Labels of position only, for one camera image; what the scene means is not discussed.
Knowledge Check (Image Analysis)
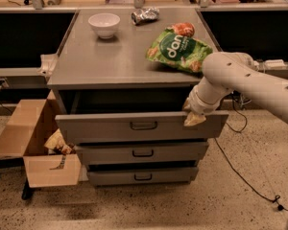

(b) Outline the grey top drawer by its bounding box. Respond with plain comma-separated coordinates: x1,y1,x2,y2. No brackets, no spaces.
56,111,228,145

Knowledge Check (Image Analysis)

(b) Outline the black floor cable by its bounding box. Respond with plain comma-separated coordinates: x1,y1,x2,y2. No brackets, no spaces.
212,96,288,213

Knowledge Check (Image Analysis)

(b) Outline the yellow snack bag in box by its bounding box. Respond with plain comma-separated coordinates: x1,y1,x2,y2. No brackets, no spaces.
44,129,76,155

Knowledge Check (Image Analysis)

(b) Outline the grey middle drawer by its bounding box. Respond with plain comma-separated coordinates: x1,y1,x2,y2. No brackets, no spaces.
76,141,208,165

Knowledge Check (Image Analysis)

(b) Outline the grey drawer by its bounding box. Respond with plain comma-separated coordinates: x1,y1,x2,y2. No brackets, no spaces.
76,141,208,165
56,111,228,145
87,167,199,186

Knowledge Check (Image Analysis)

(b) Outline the open cardboard box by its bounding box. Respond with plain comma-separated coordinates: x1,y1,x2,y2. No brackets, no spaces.
0,92,82,188

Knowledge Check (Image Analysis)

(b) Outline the grey drawer cabinet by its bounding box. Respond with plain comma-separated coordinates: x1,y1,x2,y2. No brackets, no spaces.
47,7,229,188

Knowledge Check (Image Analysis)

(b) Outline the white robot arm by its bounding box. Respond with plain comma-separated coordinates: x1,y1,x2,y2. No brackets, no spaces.
182,52,288,127

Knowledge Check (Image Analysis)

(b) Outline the white ceramic bowl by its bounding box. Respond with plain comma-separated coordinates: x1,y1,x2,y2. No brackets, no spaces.
88,13,121,39

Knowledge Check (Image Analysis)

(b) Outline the grey bottom drawer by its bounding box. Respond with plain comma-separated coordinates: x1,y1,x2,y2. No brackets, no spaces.
87,167,199,186

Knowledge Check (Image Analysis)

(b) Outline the green chip bag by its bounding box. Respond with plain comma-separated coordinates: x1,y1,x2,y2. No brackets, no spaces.
146,22,213,73

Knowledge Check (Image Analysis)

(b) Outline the white crumpled plastic bag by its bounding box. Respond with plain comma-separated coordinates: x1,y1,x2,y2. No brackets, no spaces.
37,54,59,77

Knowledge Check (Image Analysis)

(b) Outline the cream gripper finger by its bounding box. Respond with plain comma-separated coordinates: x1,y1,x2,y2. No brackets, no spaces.
184,112,206,127

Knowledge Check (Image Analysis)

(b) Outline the crumpled silver foil bag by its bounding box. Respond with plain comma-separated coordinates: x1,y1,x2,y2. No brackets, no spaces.
132,8,159,25

